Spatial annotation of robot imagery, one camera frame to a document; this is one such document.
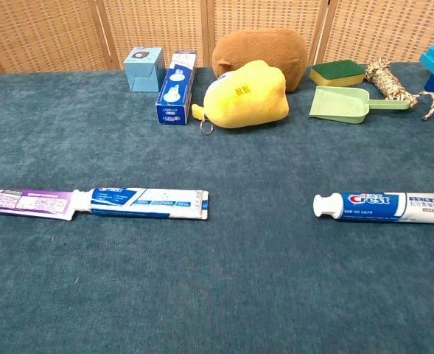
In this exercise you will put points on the Crest toothpaste tube white cap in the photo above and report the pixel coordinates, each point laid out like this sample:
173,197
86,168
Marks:
378,206

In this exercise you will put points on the flat blue white toothpaste tube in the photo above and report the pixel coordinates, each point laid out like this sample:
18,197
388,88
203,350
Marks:
146,203

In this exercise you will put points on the purple toothpaste tube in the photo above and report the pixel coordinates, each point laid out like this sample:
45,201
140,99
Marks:
25,203

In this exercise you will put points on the yellow plush toy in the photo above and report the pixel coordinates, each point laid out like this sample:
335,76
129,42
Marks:
246,99

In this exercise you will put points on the teal table cloth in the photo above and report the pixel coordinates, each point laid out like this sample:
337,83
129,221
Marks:
216,276

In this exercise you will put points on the small light blue box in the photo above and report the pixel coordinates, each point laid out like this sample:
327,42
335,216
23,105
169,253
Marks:
143,73

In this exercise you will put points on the brown plush toy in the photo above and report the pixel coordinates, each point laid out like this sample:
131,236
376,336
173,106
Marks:
261,48

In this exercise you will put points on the light green dustpan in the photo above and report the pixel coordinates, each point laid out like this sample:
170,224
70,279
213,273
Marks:
334,105

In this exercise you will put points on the green yellow sponge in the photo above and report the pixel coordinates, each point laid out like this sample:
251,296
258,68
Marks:
336,72

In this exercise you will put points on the wicker folding screen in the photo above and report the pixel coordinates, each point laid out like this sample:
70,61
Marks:
47,33

